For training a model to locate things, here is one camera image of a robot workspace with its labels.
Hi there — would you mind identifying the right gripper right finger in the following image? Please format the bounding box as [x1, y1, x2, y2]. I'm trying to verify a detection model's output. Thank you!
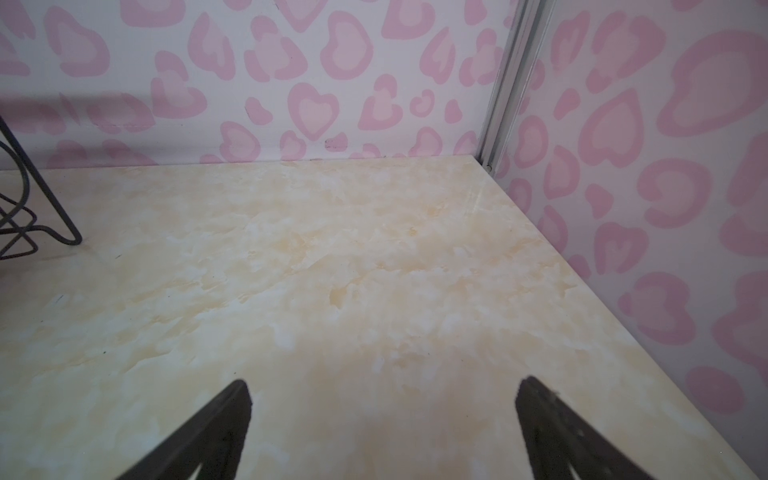
[515, 376, 652, 480]

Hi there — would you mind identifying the black wire dish rack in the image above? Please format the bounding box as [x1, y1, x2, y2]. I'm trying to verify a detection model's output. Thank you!
[0, 116, 84, 260]

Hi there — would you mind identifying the aluminium frame strut right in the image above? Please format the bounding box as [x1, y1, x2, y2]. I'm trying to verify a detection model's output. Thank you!
[475, 0, 558, 176]

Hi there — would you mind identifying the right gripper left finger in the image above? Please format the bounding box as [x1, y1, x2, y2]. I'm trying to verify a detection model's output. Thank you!
[120, 379, 252, 480]

